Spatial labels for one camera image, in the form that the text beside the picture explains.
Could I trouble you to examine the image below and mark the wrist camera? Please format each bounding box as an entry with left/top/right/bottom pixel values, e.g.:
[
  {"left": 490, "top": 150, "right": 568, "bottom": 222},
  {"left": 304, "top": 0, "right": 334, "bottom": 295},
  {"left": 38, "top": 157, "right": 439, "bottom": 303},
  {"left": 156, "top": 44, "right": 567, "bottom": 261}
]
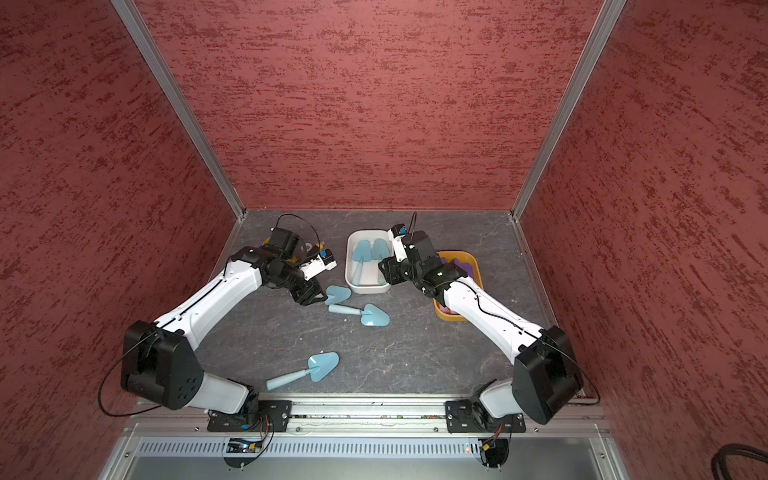
[
  {"left": 388, "top": 223, "right": 407, "bottom": 262},
  {"left": 299, "top": 248, "right": 337, "bottom": 280}
]

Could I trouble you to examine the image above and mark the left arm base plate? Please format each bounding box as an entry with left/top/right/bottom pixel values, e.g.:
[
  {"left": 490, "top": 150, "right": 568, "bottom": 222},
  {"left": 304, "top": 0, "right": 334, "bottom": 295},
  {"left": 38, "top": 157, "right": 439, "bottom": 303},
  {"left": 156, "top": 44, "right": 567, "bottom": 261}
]
[{"left": 207, "top": 399, "right": 293, "bottom": 434}]

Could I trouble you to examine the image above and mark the purple shovel small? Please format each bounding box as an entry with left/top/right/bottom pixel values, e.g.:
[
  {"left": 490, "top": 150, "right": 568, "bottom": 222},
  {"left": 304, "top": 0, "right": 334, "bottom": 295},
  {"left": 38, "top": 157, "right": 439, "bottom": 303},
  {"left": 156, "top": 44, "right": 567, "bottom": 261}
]
[{"left": 445, "top": 258, "right": 475, "bottom": 278}]

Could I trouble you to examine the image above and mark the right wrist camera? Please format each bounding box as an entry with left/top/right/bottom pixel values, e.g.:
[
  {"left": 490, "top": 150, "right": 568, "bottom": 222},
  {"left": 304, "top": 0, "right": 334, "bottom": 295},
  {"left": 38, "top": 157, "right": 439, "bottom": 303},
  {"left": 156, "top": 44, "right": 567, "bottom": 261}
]
[{"left": 388, "top": 223, "right": 407, "bottom": 262}]

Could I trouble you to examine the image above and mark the black cable coil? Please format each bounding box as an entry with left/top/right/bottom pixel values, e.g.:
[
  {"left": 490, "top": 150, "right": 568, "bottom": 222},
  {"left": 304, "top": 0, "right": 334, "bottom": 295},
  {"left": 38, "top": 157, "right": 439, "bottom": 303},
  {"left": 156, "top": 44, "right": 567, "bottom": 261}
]
[{"left": 710, "top": 442, "right": 768, "bottom": 480}]

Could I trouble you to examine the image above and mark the yellow storage box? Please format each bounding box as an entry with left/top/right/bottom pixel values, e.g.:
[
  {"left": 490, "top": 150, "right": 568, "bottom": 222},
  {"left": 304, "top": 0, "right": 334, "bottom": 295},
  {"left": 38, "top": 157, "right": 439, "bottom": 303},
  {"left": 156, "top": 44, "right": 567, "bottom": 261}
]
[{"left": 434, "top": 250, "right": 483, "bottom": 322}]

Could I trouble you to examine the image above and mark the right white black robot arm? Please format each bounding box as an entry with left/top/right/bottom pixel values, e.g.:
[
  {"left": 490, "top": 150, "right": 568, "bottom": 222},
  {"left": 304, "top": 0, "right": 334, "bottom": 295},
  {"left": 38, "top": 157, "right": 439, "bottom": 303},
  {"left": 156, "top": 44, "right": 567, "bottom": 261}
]
[{"left": 378, "top": 224, "right": 584, "bottom": 425}]

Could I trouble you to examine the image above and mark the light blue shovel back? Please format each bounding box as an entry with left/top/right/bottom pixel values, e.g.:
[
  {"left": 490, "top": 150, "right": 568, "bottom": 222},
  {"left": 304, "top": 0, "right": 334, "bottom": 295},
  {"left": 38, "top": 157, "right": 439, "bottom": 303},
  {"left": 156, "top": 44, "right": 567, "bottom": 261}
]
[{"left": 324, "top": 285, "right": 352, "bottom": 305}]

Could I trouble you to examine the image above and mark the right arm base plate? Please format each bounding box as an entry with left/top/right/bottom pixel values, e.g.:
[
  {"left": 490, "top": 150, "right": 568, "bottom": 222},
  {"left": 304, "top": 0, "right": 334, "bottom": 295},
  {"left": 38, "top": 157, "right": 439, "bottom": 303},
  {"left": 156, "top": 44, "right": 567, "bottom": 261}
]
[{"left": 444, "top": 399, "right": 526, "bottom": 434}]

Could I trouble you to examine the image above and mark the light blue shovel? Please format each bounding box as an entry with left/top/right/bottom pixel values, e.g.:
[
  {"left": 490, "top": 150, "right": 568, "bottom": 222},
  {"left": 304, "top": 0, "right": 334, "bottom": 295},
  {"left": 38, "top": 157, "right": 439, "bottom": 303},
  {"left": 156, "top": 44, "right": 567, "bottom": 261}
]
[
  {"left": 371, "top": 238, "right": 390, "bottom": 285},
  {"left": 324, "top": 285, "right": 352, "bottom": 305},
  {"left": 328, "top": 304, "right": 390, "bottom": 327},
  {"left": 351, "top": 240, "right": 372, "bottom": 285},
  {"left": 266, "top": 352, "right": 340, "bottom": 391}
]

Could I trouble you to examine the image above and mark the white storage box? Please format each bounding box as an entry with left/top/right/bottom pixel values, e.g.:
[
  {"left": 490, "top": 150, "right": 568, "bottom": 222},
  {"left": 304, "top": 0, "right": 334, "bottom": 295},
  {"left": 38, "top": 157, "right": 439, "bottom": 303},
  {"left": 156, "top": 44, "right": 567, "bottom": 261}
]
[{"left": 344, "top": 230, "right": 393, "bottom": 295}]

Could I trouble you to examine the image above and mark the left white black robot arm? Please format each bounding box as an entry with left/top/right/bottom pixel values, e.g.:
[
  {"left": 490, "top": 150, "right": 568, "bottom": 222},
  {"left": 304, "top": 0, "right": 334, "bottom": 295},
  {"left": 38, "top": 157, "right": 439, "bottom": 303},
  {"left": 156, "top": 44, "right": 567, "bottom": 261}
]
[{"left": 120, "top": 245, "right": 336, "bottom": 426}]

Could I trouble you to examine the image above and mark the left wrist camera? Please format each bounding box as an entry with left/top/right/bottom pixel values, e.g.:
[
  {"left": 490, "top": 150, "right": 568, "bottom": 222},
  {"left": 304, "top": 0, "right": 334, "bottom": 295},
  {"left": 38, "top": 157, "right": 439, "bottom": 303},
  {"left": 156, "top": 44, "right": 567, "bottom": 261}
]
[{"left": 299, "top": 248, "right": 337, "bottom": 280}]

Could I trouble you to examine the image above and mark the aluminium front rail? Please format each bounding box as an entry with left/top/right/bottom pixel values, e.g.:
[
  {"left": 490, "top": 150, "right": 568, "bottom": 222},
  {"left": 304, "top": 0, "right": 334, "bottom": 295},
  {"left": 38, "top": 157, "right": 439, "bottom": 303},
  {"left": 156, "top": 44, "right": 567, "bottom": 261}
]
[{"left": 121, "top": 393, "right": 614, "bottom": 439}]

